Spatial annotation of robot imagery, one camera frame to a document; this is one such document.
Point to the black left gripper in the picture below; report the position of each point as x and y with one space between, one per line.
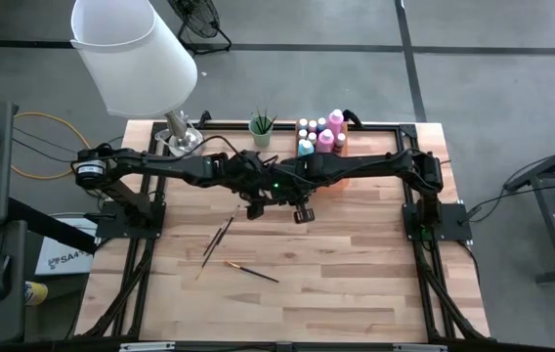
253 178

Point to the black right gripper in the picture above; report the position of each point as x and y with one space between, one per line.
297 188

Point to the large teal blue paint bottle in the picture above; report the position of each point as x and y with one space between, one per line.
305 147

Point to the thin black paintbrush orange bristles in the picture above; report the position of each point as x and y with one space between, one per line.
258 126
204 264
260 119

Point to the small yellow paint bottle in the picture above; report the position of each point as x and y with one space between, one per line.
312 137

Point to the large pink paint bottle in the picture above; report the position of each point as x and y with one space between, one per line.
336 122
325 142

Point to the black paintbrush silver ferrule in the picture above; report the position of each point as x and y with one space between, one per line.
266 121
227 226
269 126
214 239

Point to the small light brown paint bottle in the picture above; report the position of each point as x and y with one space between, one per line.
303 133

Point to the small dark brown paint bottle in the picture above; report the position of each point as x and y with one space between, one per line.
340 142

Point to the small magenta paint bottle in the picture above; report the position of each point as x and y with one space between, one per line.
312 126

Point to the small teal paint bottle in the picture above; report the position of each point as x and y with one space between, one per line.
303 123

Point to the small blue paint bottle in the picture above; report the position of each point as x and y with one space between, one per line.
322 122

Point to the wide paintbrush orange bristles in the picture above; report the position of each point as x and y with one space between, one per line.
253 273

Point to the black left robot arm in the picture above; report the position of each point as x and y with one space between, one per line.
160 163

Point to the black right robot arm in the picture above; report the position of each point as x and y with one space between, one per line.
370 163

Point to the green plastic cup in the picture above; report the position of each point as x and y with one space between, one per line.
261 139

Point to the orange translucent plastic bin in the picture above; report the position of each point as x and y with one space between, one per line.
341 184

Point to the black table clamp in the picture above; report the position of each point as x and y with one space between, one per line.
353 117
204 118

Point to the black floor fan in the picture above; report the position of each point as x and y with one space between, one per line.
199 17

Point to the table lamp white shade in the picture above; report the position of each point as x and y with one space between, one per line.
131 58

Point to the white cardboard box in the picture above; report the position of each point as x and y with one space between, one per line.
62 256

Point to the black metal beam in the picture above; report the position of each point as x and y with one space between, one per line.
48 225

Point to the yellow canister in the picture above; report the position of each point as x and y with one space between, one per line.
37 293

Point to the silver frame bracket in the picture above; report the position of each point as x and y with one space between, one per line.
419 347
147 346

